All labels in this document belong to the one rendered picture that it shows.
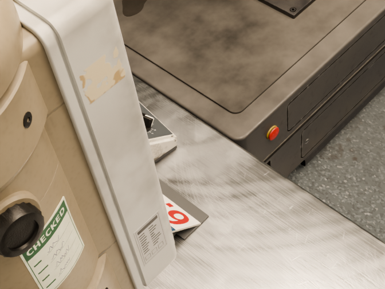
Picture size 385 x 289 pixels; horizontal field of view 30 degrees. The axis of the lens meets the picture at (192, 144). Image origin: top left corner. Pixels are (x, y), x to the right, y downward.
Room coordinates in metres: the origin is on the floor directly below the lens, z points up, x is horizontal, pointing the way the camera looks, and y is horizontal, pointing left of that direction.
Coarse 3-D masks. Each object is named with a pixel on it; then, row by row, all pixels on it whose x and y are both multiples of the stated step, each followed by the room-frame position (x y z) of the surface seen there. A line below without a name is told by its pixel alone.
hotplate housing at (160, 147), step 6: (156, 138) 0.60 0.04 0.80; (162, 138) 0.60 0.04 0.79; (168, 138) 0.61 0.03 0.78; (174, 138) 0.61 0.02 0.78; (150, 144) 0.59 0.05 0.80; (156, 144) 0.59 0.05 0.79; (162, 144) 0.60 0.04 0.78; (168, 144) 0.60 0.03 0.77; (174, 144) 0.60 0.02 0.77; (156, 150) 0.59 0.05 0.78; (162, 150) 0.59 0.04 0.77; (168, 150) 0.60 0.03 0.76; (156, 156) 0.59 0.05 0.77; (162, 156) 0.60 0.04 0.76
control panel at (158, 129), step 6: (144, 108) 0.67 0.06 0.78; (150, 114) 0.65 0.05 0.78; (156, 120) 0.64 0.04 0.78; (156, 126) 0.63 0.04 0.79; (162, 126) 0.63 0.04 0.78; (150, 132) 0.61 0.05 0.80; (156, 132) 0.61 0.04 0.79; (162, 132) 0.61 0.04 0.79; (168, 132) 0.61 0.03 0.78; (150, 138) 0.60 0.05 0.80
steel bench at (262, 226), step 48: (144, 96) 0.72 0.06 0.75; (192, 144) 0.61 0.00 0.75; (192, 192) 0.54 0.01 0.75; (240, 192) 0.52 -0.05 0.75; (288, 192) 0.51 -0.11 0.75; (192, 240) 0.46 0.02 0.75; (240, 240) 0.45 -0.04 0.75; (288, 240) 0.44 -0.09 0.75; (336, 240) 0.43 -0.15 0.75; (144, 288) 0.41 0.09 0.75; (192, 288) 0.40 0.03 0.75; (240, 288) 0.39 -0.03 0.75; (288, 288) 0.38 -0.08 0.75; (336, 288) 0.37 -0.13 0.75; (384, 288) 0.36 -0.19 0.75
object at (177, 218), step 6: (168, 204) 0.51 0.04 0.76; (168, 210) 0.50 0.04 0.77; (174, 210) 0.50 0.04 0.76; (180, 210) 0.50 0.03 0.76; (168, 216) 0.49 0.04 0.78; (174, 216) 0.49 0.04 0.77; (180, 216) 0.49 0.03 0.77; (186, 216) 0.49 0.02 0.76; (174, 222) 0.48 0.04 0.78; (180, 222) 0.48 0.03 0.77; (186, 222) 0.48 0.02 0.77; (192, 222) 0.48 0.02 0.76
